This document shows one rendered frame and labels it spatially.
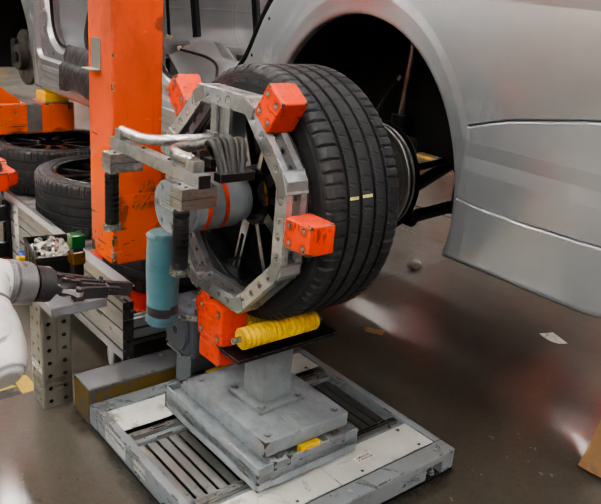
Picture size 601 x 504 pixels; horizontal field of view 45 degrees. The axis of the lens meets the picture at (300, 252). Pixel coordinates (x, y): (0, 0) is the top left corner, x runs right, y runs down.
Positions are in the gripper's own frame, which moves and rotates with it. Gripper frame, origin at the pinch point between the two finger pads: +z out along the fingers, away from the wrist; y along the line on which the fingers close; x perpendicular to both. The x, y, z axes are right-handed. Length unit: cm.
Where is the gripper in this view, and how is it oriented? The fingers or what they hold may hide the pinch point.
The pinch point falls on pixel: (116, 288)
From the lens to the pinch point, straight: 168.0
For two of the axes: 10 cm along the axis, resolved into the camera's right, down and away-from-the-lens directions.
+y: -6.9, -3.0, 6.6
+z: 6.7, 0.8, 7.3
